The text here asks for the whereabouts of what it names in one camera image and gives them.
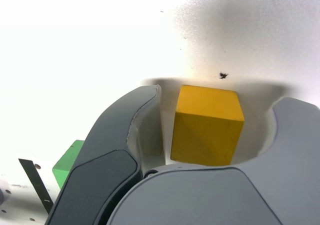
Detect yellow cube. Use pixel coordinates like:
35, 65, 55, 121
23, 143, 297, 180
170, 84, 245, 167

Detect black tape strip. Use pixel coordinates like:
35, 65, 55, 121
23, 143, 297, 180
17, 157, 55, 215

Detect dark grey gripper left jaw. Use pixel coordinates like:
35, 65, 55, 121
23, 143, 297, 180
45, 84, 167, 225

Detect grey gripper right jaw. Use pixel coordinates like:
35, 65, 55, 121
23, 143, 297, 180
106, 96, 320, 225

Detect green cube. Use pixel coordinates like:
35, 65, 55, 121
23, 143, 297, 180
51, 139, 86, 190

